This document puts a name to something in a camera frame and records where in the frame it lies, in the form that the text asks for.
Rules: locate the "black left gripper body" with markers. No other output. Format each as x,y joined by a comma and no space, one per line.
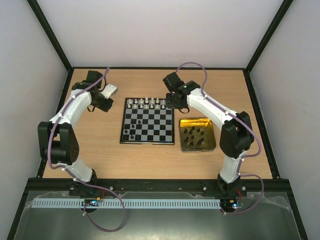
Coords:
98,103

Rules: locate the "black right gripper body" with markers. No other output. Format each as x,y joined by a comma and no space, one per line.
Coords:
173,100

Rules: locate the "gold metal tin tray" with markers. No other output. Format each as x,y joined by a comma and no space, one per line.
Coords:
205,124

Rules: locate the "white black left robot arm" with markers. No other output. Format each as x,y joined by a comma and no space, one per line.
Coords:
58,143

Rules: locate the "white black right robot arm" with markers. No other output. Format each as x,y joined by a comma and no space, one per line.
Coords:
236,135

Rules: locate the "black and grey chessboard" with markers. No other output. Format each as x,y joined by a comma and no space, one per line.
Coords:
157,125

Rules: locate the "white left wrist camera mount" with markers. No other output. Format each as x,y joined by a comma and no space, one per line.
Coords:
109,91

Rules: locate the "white slotted cable duct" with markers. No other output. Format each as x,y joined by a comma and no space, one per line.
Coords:
79,203

